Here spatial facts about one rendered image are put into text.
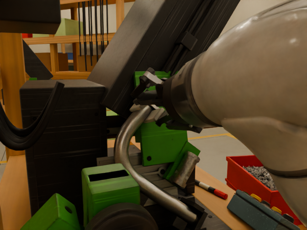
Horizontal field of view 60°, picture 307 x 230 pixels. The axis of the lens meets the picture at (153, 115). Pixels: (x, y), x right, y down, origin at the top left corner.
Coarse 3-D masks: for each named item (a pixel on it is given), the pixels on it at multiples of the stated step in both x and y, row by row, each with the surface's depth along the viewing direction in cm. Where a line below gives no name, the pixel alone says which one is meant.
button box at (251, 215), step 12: (240, 192) 70; (228, 204) 71; (240, 204) 68; (252, 204) 66; (240, 216) 67; (252, 216) 64; (264, 216) 62; (276, 216) 60; (264, 228) 60; (276, 228) 58; (288, 228) 60
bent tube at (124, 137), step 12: (144, 108) 55; (156, 108) 55; (132, 120) 54; (120, 132) 53; (132, 132) 54; (120, 144) 53; (120, 156) 52; (132, 168) 53; (144, 180) 54; (144, 192) 54; (156, 192) 54; (168, 204) 55; (180, 204) 56; (180, 216) 56; (192, 216) 56
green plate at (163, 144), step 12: (144, 72) 59; (156, 72) 60; (168, 72) 62; (144, 132) 58; (156, 132) 59; (168, 132) 60; (180, 132) 61; (144, 144) 58; (156, 144) 59; (168, 144) 60; (180, 144) 61; (144, 156) 58; (156, 156) 59; (168, 156) 60
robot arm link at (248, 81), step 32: (288, 0) 20; (256, 32) 19; (288, 32) 17; (224, 64) 22; (256, 64) 19; (288, 64) 17; (224, 96) 22; (256, 96) 19; (288, 96) 18; (224, 128) 26; (256, 128) 22; (288, 128) 20; (288, 160) 22
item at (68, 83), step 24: (24, 96) 55; (48, 96) 57; (72, 96) 59; (96, 96) 61; (24, 120) 56; (72, 120) 59; (96, 120) 61; (48, 144) 58; (72, 144) 60; (96, 144) 62; (48, 168) 59; (72, 168) 61; (48, 192) 60; (72, 192) 62
